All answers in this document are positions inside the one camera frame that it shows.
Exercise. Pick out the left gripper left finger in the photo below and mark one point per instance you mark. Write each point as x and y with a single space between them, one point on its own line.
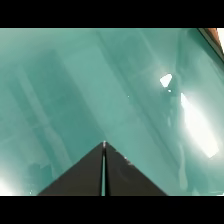
85 176

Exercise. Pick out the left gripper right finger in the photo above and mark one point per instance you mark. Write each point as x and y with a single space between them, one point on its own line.
128 178

